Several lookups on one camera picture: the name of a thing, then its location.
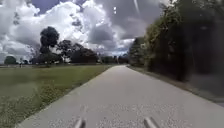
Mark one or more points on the distant line of trees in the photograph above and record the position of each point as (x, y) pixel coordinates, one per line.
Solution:
(83, 55)

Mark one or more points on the grey paved path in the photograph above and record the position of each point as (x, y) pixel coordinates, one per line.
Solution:
(126, 96)

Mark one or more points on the grass verge strip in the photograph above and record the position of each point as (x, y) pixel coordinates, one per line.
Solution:
(173, 81)

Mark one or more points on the robot's own part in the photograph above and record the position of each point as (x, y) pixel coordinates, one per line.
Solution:
(80, 123)
(150, 122)

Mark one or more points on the tall dark tree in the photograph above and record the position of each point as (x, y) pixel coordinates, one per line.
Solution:
(49, 38)

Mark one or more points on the row of dense trees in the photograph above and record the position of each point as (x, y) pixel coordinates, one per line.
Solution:
(180, 43)

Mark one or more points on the green grass field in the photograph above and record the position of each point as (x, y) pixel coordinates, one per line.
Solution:
(30, 83)

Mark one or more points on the small round tree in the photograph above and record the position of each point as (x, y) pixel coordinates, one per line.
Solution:
(10, 60)

